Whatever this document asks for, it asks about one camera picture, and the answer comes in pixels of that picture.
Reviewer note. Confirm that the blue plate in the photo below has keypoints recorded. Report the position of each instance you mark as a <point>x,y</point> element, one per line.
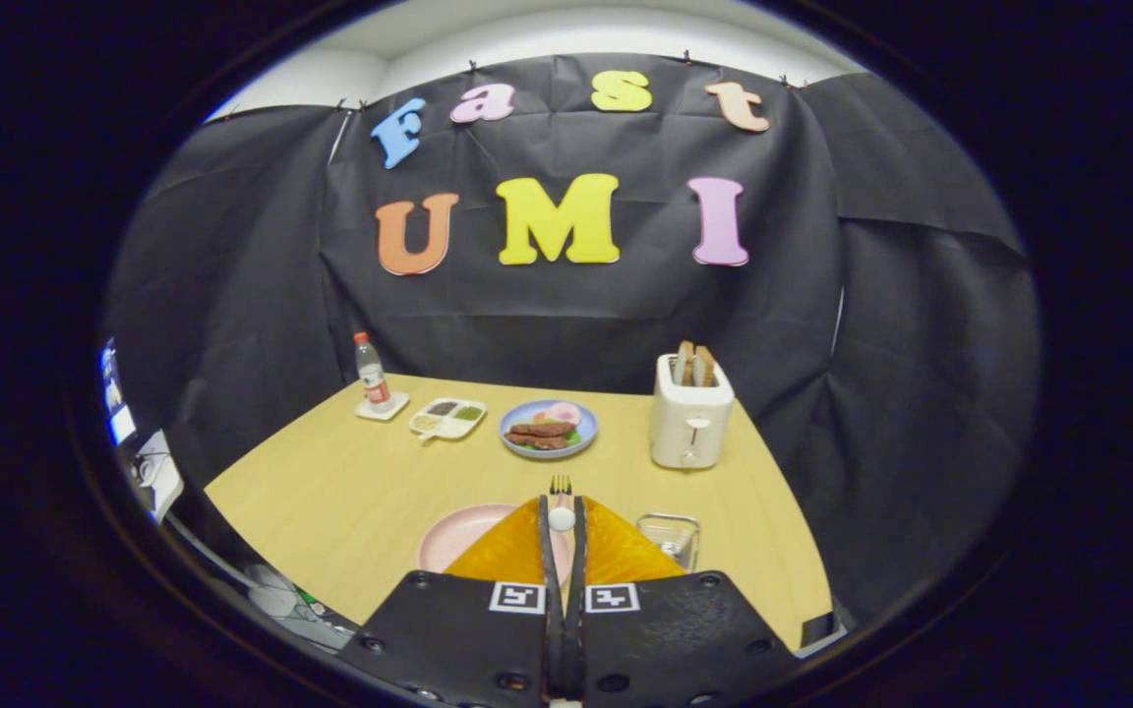
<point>519,415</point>

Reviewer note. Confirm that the white toaster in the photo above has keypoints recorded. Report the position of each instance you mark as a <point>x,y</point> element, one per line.
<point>689,423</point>

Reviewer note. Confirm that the small white square coaster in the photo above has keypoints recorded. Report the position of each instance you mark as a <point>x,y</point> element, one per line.
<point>394,405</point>

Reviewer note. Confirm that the pink plate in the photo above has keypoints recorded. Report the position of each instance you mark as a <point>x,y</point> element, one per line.
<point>458,536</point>

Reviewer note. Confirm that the clear water bottle red label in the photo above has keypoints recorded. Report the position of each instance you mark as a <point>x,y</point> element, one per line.
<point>372,379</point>

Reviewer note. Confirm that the pink ham slice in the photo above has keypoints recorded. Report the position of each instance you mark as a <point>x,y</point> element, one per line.
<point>565,413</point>

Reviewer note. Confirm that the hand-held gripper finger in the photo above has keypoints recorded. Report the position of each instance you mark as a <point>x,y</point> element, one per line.
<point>576,610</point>
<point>554,610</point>

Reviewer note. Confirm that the brown grilled sausage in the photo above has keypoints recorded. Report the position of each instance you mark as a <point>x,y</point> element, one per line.
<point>537,442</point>
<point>542,430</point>

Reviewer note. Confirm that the brown toast slice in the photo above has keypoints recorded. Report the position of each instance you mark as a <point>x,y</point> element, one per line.
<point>705,367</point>
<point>685,364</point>

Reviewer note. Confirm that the white divided seasoning tray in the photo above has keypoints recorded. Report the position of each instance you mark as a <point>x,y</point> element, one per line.
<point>447,420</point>

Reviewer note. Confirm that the white device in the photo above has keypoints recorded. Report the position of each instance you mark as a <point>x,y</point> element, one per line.
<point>163,482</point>

